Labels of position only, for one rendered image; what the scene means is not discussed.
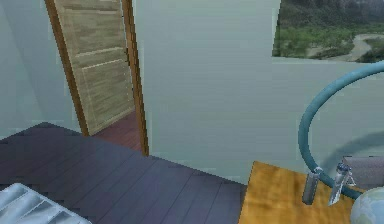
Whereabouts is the pale wooden room door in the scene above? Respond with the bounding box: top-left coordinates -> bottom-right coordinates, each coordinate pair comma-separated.
44,0 -> 150,157

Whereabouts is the teal curved tube lamp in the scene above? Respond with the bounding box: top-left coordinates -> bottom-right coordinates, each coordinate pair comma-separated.
297,61 -> 384,201

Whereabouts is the yellow wooden table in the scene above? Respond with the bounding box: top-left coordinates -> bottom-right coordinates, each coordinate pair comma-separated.
237,160 -> 368,224

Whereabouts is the grey metal cylinder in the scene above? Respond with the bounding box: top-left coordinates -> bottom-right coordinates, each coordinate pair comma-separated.
301,167 -> 324,206

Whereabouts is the window with landscape view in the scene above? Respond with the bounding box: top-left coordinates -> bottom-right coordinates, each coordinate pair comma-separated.
271,0 -> 384,64

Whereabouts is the grey box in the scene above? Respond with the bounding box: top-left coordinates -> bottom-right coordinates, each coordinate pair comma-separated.
341,155 -> 384,192

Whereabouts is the white slatted rack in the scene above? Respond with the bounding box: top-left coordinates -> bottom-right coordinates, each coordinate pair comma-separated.
0,182 -> 93,224

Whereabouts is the pale round ball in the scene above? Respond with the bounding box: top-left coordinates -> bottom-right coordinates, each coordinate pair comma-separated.
349,186 -> 384,224

